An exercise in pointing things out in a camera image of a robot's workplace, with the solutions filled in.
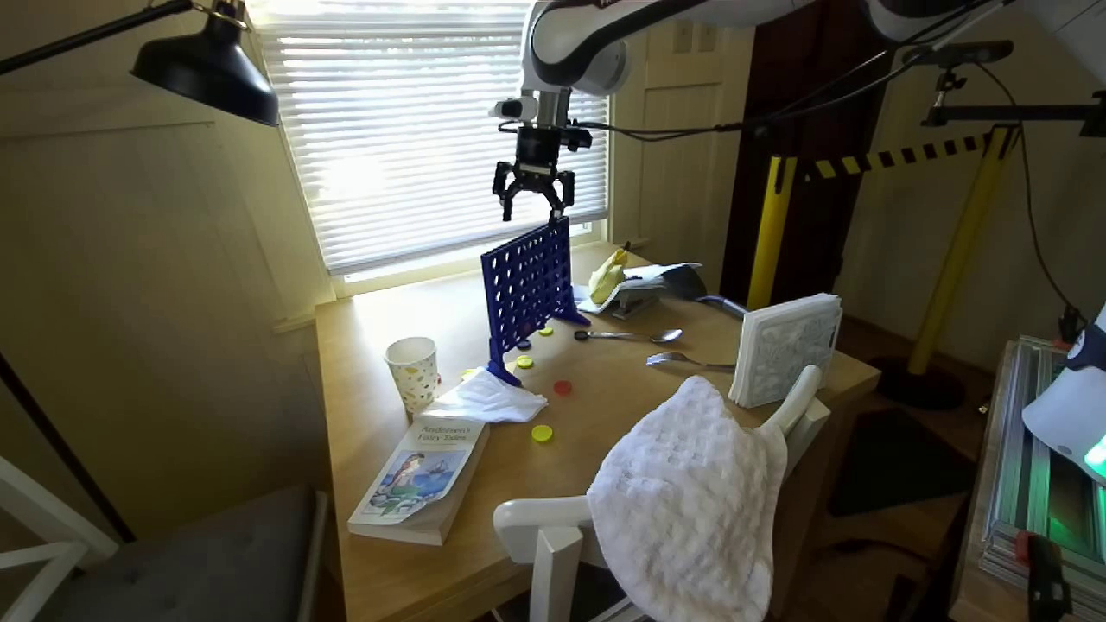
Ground blue connect four grid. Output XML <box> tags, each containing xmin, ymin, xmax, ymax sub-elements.
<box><xmin>476</xmin><ymin>215</ymin><xmax>596</xmax><ymax>392</ymax></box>

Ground yellow banana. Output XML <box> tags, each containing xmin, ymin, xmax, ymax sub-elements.
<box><xmin>586</xmin><ymin>241</ymin><xmax>638</xmax><ymax>313</ymax></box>

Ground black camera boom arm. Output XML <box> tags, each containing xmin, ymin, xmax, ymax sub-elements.
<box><xmin>920</xmin><ymin>65</ymin><xmax>1106</xmax><ymax>141</ymax></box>

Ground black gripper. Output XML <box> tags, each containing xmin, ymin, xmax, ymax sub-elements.
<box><xmin>492</xmin><ymin>120</ymin><xmax>578</xmax><ymax>224</ymax></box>

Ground dark wooden door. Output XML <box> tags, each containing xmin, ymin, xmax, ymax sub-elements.
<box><xmin>720</xmin><ymin>0</ymin><xmax>885</xmax><ymax>308</ymax></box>

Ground white panel door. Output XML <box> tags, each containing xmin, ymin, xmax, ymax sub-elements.
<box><xmin>610</xmin><ymin>20</ymin><xmax>757</xmax><ymax>290</ymax></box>

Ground yellow black caution tape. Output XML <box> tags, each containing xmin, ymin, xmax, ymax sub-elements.
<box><xmin>798</xmin><ymin>134</ymin><xmax>995</xmax><ymax>187</ymax></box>

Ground yellow post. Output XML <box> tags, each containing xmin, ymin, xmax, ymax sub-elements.
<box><xmin>745</xmin><ymin>152</ymin><xmax>803</xmax><ymax>313</ymax></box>
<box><xmin>879</xmin><ymin>125</ymin><xmax>1022</xmax><ymax>412</ymax></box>

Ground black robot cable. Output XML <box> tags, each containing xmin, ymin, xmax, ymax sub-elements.
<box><xmin>566</xmin><ymin>0</ymin><xmax>1015</xmax><ymax>148</ymax></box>

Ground silver spoon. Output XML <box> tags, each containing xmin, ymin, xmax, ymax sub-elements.
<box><xmin>570</xmin><ymin>326</ymin><xmax>689</xmax><ymax>349</ymax></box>

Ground white cross-back wooden chair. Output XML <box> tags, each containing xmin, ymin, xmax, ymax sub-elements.
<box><xmin>0</xmin><ymin>453</ymin><xmax>339</xmax><ymax>622</ymax></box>

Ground white crumpled napkin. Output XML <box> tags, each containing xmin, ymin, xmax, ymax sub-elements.
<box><xmin>423</xmin><ymin>367</ymin><xmax>551</xmax><ymax>428</ymax></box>

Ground black floor lamp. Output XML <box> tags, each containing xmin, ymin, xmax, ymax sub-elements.
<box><xmin>0</xmin><ymin>0</ymin><xmax>283</xmax><ymax>132</ymax></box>

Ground white paper cup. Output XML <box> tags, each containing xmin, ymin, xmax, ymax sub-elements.
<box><xmin>383</xmin><ymin>334</ymin><xmax>447</xmax><ymax>427</ymax></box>

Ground black stereo camera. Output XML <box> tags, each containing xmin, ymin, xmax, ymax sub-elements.
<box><xmin>903</xmin><ymin>37</ymin><xmax>1015</xmax><ymax>71</ymax></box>

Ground stack of framed panels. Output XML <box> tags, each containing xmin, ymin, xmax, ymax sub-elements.
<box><xmin>949</xmin><ymin>333</ymin><xmax>1106</xmax><ymax>622</ymax></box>

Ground white towel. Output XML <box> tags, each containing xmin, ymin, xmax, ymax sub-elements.
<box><xmin>586</xmin><ymin>372</ymin><xmax>793</xmax><ymax>622</ymax></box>

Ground white window blinds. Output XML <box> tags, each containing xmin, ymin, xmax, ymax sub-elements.
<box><xmin>247</xmin><ymin>0</ymin><xmax>614</xmax><ymax>280</ymax></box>

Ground illustrated paperback book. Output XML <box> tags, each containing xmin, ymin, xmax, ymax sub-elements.
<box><xmin>345</xmin><ymin>415</ymin><xmax>495</xmax><ymax>549</ymax></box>

